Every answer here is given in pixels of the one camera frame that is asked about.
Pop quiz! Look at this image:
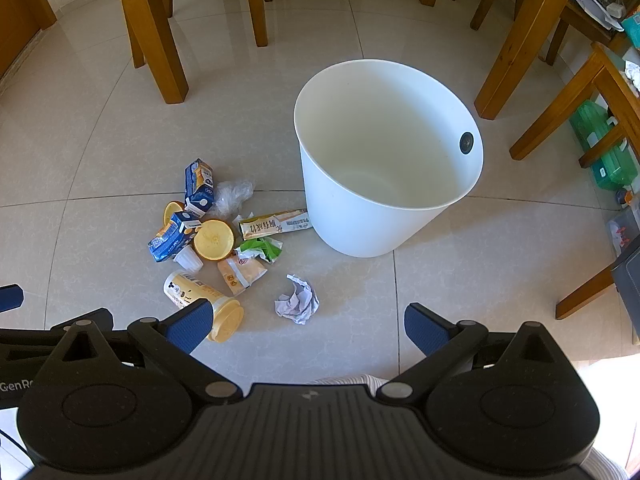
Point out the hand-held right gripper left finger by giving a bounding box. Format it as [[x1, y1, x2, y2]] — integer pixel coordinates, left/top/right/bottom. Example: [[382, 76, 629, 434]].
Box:
[[47, 299, 246, 406]]

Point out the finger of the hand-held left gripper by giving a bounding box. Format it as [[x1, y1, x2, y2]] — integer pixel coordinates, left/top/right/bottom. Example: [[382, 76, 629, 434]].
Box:
[[0, 284, 24, 313]]

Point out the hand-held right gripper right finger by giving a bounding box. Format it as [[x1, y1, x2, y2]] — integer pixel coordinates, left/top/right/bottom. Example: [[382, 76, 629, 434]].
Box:
[[376, 302, 571, 404]]

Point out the yellow lidded drink cup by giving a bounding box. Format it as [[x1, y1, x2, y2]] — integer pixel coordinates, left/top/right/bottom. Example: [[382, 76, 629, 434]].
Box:
[[163, 270, 245, 344]]

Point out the small white plastic cup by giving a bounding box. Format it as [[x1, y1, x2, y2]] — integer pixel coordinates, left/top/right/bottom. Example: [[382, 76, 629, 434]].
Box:
[[173, 246, 203, 272]]

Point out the orange and white packet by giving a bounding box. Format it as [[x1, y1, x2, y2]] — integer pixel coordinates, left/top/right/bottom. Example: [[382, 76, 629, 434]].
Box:
[[216, 255, 268, 297]]

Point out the blue milk carton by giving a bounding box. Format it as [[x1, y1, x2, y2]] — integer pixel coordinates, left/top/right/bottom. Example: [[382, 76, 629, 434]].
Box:
[[147, 211, 203, 264], [184, 158, 217, 217]]

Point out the large yellow cup lid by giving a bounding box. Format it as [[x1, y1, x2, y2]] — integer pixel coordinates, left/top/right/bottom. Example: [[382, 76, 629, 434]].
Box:
[[193, 219, 235, 262]]

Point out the green and white wrapper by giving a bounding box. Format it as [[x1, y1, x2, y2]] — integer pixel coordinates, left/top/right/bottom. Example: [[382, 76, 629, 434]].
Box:
[[235, 237, 284, 264]]

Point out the white paper ball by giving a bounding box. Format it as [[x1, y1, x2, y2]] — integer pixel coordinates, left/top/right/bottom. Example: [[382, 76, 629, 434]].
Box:
[[274, 274, 321, 325]]

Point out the long beige snack wrapper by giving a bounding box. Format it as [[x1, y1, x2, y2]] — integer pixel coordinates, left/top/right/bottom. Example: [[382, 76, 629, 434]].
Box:
[[237, 208, 313, 242]]

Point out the clear plastic bag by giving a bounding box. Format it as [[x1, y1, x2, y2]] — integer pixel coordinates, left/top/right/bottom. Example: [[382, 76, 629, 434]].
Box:
[[214, 180, 256, 218]]

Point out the white plastic trash bin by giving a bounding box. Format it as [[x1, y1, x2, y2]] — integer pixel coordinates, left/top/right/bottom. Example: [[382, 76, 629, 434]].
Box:
[[293, 59, 485, 259]]

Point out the slanted wooden chair leg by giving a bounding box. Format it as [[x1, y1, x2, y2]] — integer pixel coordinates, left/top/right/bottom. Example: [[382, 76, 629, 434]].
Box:
[[555, 260, 621, 321]]

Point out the dark grey chair seat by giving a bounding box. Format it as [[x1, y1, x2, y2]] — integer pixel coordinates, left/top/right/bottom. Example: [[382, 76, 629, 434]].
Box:
[[610, 246, 640, 347]]

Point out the clear plastic storage box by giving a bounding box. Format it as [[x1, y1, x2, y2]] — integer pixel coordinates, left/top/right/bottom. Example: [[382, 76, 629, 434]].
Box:
[[605, 205, 640, 261]]

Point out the green plastic box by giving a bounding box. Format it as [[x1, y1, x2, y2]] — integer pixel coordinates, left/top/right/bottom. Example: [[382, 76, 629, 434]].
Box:
[[569, 100, 633, 192]]

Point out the wooden chair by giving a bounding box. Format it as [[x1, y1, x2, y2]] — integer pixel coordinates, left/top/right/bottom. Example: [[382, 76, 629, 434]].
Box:
[[510, 42, 640, 168]]

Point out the wooden cabinet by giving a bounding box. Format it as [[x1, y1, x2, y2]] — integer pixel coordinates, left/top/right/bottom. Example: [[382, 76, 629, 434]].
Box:
[[0, 0, 57, 81]]

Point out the thin wooden chair leg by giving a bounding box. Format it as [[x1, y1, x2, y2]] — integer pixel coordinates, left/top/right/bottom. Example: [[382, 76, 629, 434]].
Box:
[[121, 0, 147, 68]]

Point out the wooden side shelf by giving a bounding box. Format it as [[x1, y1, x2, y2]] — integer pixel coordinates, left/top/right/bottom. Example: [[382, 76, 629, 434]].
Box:
[[545, 0, 626, 66]]

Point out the teal box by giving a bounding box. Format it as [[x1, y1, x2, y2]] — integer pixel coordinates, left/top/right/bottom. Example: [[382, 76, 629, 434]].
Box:
[[621, 12, 640, 51]]

